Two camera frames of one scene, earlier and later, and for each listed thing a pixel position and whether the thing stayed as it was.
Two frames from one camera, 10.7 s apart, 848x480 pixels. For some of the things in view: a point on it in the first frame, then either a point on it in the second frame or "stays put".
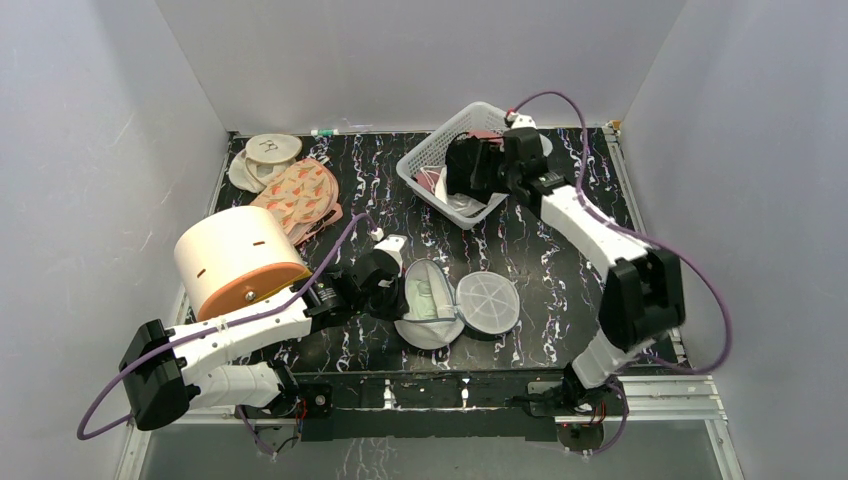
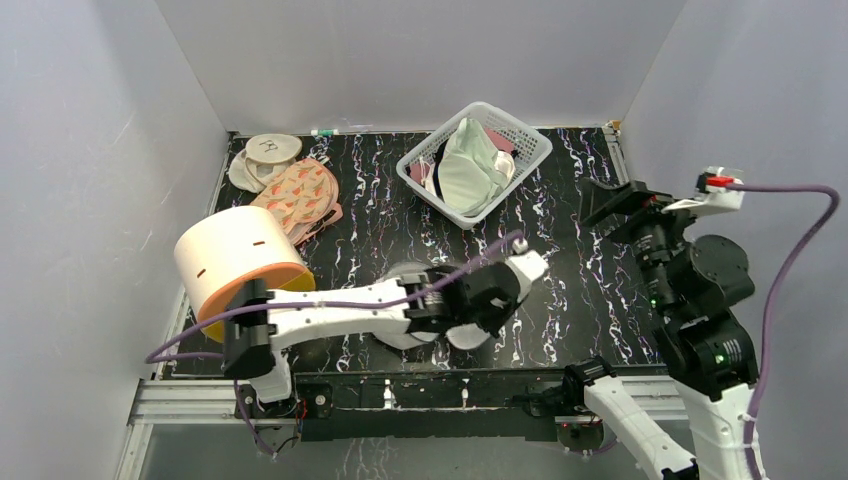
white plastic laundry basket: [476, 117] stays put
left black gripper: [397, 308] → [494, 325]
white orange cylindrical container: [230, 256] stays put
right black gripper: [463, 168] → [622, 205]
